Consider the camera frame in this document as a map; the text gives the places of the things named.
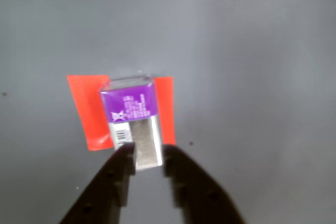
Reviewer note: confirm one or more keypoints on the purple silver 9V battery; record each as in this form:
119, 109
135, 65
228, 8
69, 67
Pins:
131, 111

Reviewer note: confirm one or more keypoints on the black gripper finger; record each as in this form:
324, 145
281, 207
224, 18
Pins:
105, 190
199, 192

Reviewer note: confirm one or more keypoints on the small red tape patch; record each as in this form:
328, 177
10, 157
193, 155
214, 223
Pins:
86, 111

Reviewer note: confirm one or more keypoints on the grey table mat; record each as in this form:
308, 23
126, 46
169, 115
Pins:
236, 64

